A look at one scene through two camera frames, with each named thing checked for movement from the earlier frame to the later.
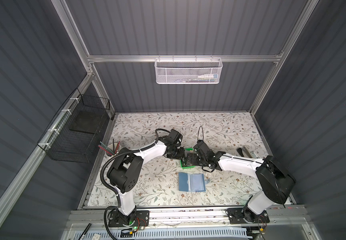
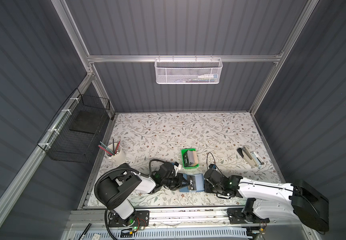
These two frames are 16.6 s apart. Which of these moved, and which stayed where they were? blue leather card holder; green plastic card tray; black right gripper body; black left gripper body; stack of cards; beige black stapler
Moved: black right gripper body; black left gripper body
Stayed: stack of cards; green plastic card tray; beige black stapler; blue leather card holder
